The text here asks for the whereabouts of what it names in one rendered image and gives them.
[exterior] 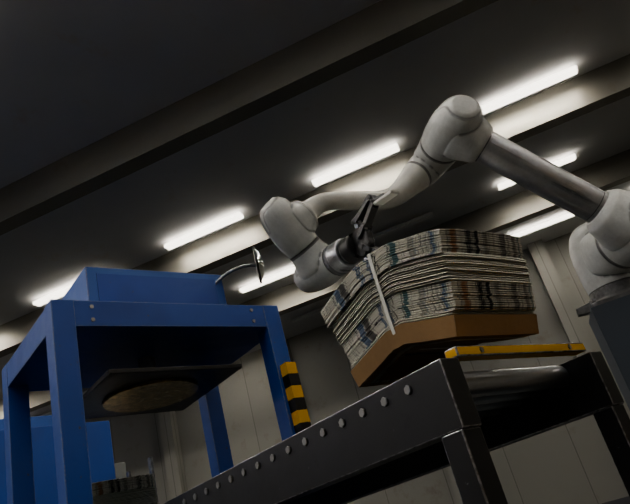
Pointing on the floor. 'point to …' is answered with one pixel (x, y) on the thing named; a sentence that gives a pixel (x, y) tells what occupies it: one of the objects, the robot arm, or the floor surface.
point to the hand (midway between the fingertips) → (400, 217)
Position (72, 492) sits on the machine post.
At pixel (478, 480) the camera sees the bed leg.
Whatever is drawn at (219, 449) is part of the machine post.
